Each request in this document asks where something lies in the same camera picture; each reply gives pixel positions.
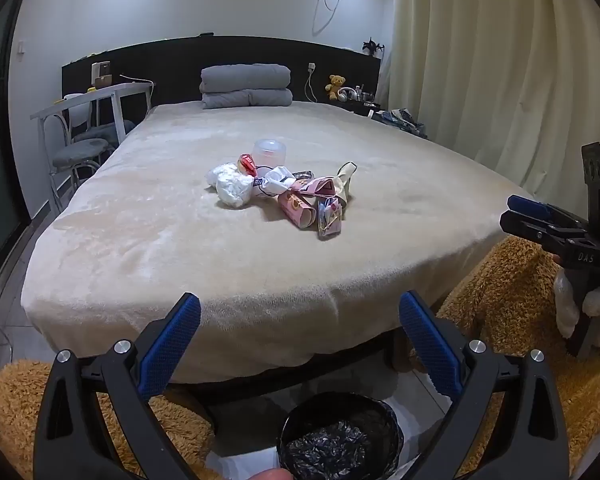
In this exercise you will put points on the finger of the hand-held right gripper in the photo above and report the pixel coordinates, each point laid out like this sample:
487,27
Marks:
530,206
530,230

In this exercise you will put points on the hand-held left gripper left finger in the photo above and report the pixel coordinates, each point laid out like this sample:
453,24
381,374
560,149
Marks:
172,345

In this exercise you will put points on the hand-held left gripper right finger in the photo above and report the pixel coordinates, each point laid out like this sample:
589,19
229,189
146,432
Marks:
430,345

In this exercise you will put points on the bin with black bag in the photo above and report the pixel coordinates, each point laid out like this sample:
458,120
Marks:
340,445

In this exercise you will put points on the clear packet with colourful contents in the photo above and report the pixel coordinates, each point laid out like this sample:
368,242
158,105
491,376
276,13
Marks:
330,217

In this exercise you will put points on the white plastic bag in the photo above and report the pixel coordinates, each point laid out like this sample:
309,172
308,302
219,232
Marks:
232,187

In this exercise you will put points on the pink printed box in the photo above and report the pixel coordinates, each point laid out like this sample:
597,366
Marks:
296,207

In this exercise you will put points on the beige paper bag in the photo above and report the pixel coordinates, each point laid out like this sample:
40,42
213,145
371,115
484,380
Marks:
346,180

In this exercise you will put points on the white printed wrapper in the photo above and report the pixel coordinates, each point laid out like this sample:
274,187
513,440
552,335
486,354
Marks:
275,180

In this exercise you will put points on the red snack wrapper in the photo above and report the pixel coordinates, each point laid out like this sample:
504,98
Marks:
247,164

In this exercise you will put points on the pink wrapper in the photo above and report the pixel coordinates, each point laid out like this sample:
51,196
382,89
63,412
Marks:
315,186

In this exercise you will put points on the clear plastic cup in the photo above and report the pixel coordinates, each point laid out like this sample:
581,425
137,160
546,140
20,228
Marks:
270,152

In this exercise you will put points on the person's right hand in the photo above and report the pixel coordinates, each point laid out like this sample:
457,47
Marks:
565,310

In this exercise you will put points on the person's right leg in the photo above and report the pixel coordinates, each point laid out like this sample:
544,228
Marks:
505,305

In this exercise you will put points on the person's leg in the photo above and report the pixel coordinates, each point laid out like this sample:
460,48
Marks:
25,410
505,305

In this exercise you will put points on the beige fleece bed blanket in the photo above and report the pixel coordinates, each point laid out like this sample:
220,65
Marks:
180,240

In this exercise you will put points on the cream curtain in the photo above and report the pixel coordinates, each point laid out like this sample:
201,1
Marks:
490,70

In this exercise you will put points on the pile of blue clothes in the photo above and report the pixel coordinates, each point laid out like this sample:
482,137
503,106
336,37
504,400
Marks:
400,120

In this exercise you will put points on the person's left leg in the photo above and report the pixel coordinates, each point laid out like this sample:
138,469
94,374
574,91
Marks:
25,410

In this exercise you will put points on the white headphones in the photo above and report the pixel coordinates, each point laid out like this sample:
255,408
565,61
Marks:
349,94

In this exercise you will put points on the grey cushioned chair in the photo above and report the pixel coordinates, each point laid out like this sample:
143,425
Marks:
107,132
80,151

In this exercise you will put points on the black figurine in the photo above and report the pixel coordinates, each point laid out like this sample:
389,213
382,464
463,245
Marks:
372,46

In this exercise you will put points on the brown teddy bear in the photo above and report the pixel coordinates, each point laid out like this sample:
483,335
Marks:
335,86

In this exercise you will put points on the folded grey blanket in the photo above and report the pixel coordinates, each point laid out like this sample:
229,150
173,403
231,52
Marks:
247,99
245,77

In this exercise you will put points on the white metal table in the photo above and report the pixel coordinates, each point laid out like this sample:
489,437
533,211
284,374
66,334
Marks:
110,91

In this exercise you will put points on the white bowl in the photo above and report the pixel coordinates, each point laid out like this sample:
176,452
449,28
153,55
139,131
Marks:
72,96

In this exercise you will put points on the black headboard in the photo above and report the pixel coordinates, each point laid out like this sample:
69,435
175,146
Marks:
170,70

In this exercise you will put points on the beige box on table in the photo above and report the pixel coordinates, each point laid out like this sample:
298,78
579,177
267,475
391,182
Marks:
101,73

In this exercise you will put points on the black bed frame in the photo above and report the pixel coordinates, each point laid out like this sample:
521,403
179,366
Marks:
330,360

